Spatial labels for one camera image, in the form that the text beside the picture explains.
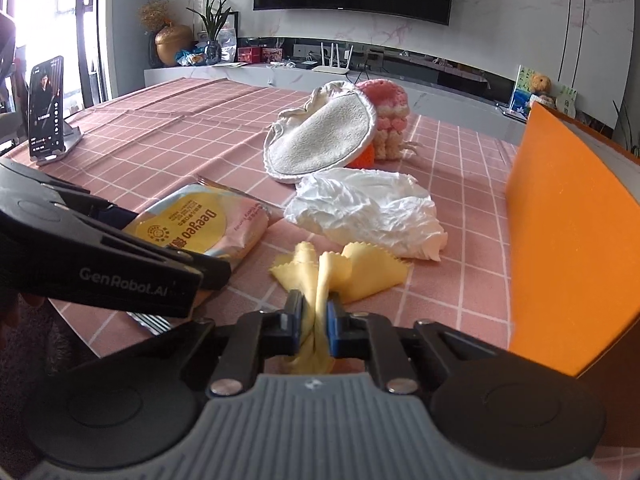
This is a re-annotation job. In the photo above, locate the white crumpled plastic bag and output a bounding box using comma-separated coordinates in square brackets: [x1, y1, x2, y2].
[284, 168, 448, 261]

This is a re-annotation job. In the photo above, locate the golden round vase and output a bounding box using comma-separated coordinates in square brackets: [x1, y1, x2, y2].
[154, 25, 193, 67]

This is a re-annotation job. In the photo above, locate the grey phone stand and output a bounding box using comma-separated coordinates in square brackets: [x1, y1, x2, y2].
[28, 120, 84, 166]

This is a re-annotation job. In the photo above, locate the person's left hand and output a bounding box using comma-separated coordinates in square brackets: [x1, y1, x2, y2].
[0, 290, 44, 327]

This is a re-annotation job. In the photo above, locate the green plant in vase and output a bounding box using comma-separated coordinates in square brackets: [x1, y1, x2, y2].
[186, 0, 232, 65]

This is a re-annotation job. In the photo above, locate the smartphone on stand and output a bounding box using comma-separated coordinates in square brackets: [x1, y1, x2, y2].
[28, 55, 64, 162]

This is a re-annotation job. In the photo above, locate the orange cardboard box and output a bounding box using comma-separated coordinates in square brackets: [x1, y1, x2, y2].
[506, 104, 639, 376]

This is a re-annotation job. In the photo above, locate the pink knitted plush toy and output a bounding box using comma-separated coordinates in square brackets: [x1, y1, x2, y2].
[348, 79, 416, 169]

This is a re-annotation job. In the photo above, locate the yellow cleaning cloth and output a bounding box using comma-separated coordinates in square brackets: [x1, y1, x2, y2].
[270, 242, 409, 375]

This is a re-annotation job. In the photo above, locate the white round terry pouch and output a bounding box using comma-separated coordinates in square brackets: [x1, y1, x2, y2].
[262, 80, 376, 184]

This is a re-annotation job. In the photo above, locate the yellow wipes packet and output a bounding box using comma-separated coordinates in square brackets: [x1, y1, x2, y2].
[124, 178, 283, 270]

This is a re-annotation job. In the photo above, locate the white wifi router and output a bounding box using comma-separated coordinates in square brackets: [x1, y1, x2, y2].
[312, 44, 354, 75]

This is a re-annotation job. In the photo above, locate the small teddy bear on cabinet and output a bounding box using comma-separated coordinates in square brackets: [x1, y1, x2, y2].
[528, 73, 552, 96]

